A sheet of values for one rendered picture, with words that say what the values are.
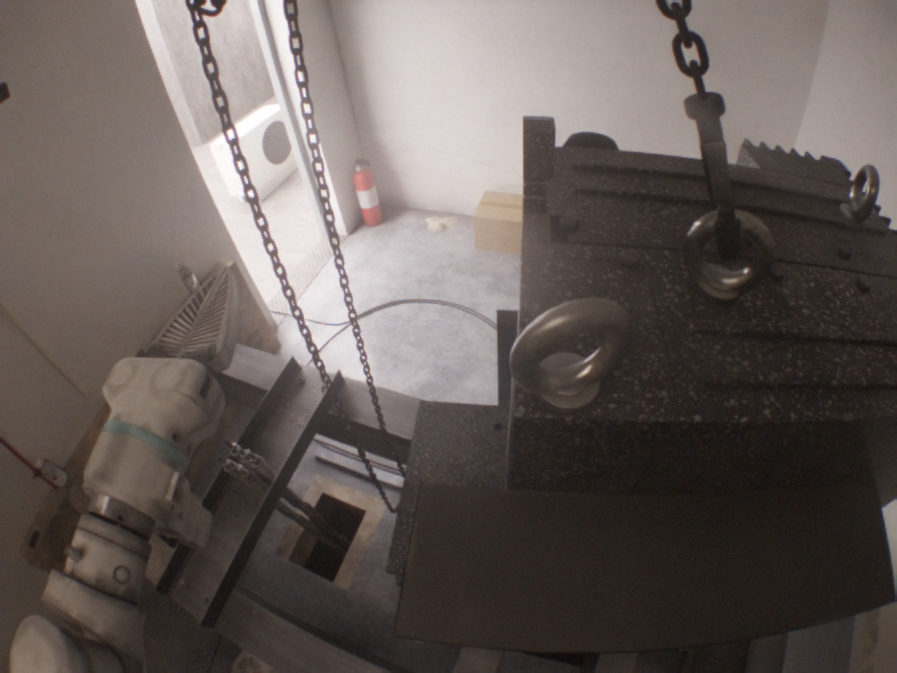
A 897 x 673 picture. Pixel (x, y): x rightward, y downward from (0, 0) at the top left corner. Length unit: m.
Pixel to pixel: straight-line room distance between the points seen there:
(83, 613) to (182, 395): 0.16
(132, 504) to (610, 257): 0.39
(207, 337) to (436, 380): 1.91
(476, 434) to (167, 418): 0.82
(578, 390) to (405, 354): 2.13
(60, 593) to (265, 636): 1.04
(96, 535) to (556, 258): 0.38
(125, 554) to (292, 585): 1.73
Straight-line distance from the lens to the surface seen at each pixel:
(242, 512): 1.42
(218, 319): 0.40
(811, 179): 0.63
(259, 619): 1.33
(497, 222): 2.75
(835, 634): 1.53
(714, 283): 0.35
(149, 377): 0.35
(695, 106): 0.28
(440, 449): 1.04
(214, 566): 1.42
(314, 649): 1.26
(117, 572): 0.32
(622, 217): 0.41
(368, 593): 1.91
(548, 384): 0.25
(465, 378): 2.23
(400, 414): 1.38
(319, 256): 3.17
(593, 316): 0.21
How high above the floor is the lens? 1.83
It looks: 50 degrees down
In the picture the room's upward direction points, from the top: 9 degrees counter-clockwise
